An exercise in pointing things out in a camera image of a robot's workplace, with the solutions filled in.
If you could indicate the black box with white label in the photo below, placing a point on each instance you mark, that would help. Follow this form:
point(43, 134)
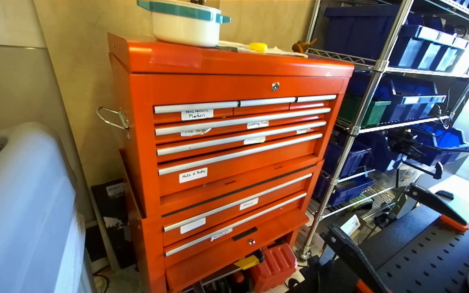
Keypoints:
point(110, 212)

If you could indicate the large dark blue storage bin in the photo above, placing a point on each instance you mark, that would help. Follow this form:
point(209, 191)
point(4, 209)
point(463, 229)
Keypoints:
point(359, 30)

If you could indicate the blue bin with white labels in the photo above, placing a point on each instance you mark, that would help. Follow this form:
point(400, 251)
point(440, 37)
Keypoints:
point(414, 103)
point(431, 51)

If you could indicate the open blue storage bin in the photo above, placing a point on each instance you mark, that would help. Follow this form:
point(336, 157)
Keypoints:
point(447, 139)

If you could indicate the translucent white plastic bin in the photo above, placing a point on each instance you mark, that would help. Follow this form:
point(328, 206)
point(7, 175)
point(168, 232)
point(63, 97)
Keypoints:
point(23, 217)

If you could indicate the yellow hand tool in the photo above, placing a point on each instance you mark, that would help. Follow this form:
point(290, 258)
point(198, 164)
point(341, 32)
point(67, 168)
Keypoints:
point(247, 263)

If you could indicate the white paper sheet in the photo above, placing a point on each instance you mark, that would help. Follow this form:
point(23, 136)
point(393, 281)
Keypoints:
point(286, 53)

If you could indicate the brown turtle plush toy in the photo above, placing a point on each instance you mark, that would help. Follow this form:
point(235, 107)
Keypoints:
point(302, 46)

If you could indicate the small yellow object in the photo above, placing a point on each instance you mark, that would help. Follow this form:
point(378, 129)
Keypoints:
point(258, 48)

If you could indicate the white pot with teal rim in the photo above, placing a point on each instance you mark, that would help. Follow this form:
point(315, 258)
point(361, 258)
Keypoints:
point(186, 27)

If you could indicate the red plastic tool case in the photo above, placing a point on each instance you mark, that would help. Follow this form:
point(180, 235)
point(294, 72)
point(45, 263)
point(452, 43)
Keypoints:
point(276, 266)

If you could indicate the small blue storage bin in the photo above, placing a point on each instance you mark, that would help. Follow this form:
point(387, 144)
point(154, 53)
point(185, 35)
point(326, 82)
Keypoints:
point(346, 190)
point(349, 160)

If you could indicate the orange metal tool cabinet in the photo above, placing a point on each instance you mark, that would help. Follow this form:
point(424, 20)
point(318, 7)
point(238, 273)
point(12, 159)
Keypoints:
point(229, 59)

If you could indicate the green storage bin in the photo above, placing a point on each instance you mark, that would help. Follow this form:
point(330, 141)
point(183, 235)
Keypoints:
point(374, 113)

